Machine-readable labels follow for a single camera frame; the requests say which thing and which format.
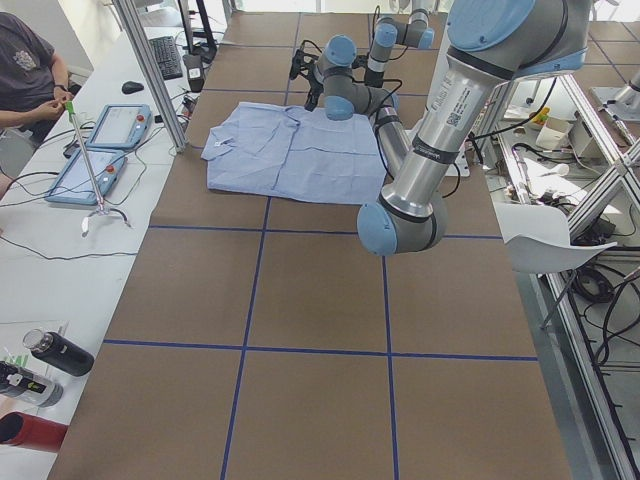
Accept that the near blue teach pendant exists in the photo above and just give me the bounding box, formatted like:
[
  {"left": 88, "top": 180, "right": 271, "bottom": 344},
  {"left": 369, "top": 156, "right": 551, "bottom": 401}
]
[{"left": 45, "top": 149, "right": 126, "bottom": 206}]

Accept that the black computer mouse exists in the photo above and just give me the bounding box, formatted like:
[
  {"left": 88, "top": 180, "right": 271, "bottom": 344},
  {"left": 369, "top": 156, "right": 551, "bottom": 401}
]
[{"left": 121, "top": 81, "right": 144, "bottom": 95}]

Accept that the blue teach pendant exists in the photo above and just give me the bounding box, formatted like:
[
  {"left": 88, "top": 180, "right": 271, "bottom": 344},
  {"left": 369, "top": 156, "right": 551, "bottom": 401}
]
[
  {"left": 86, "top": 104, "right": 153, "bottom": 150},
  {"left": 45, "top": 149, "right": 126, "bottom": 206}
]

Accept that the black water bottle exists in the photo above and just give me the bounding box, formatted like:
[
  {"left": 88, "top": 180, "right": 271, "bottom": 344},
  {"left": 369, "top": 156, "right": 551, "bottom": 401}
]
[{"left": 23, "top": 329, "right": 94, "bottom": 377}]

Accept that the seated person grey shirt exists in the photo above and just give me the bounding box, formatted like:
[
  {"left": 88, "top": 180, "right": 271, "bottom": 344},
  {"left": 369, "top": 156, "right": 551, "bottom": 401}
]
[{"left": 0, "top": 12, "right": 82, "bottom": 201}]

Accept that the grey labelled bottle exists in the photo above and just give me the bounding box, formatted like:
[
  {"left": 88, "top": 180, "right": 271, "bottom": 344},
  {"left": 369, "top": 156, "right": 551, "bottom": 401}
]
[{"left": 1, "top": 361, "right": 64, "bottom": 407}]

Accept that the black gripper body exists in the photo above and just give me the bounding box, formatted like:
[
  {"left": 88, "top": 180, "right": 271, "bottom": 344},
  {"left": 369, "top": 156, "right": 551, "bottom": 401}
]
[{"left": 301, "top": 60, "right": 324, "bottom": 100}]

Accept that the light blue striped shirt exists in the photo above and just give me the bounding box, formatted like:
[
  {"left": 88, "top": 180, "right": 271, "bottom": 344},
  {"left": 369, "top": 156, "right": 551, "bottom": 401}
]
[{"left": 201, "top": 102, "right": 386, "bottom": 205}]

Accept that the metal reach grabber stick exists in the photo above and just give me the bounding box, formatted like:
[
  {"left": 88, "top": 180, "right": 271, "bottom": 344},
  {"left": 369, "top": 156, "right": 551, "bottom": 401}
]
[{"left": 64, "top": 100, "right": 132, "bottom": 238}]

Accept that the black keyboard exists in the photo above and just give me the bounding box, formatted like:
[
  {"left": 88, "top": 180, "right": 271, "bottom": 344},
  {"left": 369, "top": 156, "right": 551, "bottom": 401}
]
[{"left": 149, "top": 36, "right": 183, "bottom": 80}]

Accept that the far blue teach pendant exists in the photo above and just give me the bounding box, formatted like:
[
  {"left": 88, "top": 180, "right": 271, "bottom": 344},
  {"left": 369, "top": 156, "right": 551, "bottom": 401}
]
[{"left": 86, "top": 104, "right": 153, "bottom": 150}]

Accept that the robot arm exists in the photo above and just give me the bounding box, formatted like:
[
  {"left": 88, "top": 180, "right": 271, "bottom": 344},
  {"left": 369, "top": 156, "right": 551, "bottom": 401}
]
[
  {"left": 357, "top": 0, "right": 591, "bottom": 256},
  {"left": 289, "top": 1, "right": 436, "bottom": 133}
]

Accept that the red bottle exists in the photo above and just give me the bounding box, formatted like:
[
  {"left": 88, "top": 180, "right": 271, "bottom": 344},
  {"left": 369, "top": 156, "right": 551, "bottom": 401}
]
[{"left": 1, "top": 412, "right": 68, "bottom": 453}]

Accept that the grey aluminium frame post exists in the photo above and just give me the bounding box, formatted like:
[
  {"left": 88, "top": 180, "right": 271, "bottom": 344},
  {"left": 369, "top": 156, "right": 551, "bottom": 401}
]
[{"left": 113, "top": 0, "right": 187, "bottom": 153}]

